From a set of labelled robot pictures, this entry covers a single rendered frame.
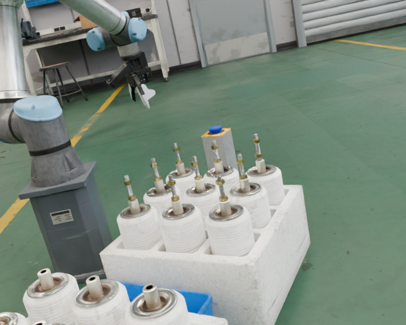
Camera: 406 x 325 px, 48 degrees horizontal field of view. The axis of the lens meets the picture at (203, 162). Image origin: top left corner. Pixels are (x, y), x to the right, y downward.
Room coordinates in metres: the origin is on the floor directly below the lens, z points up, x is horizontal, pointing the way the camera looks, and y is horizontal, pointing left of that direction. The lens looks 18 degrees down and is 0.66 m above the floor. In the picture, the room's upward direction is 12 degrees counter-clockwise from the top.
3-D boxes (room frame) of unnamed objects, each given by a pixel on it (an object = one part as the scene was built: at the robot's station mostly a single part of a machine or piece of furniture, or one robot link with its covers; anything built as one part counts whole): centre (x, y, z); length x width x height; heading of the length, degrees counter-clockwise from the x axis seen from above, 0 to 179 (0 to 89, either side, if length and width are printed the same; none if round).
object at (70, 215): (1.26, 0.41, 0.15); 0.19 x 0.19 x 0.30; 89
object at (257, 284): (1.05, 0.02, 0.09); 0.39 x 0.39 x 0.18; 61
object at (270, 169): (1.09, -0.14, 0.25); 0.08 x 0.08 x 0.01
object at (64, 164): (1.26, 0.41, 0.35); 0.15 x 0.15 x 0.10
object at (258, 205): (0.99, -0.08, 0.16); 0.10 x 0.10 x 0.18
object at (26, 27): (5.38, 1.62, 0.87); 0.41 x 0.17 x 0.25; 179
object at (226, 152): (1.34, -0.06, 0.16); 0.07 x 0.07 x 0.31; 61
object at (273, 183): (1.09, -0.14, 0.16); 0.10 x 0.10 x 0.18
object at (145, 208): (1.00, 0.18, 0.25); 0.08 x 0.08 x 0.01
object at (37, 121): (1.27, 0.42, 0.47); 0.13 x 0.12 x 0.14; 51
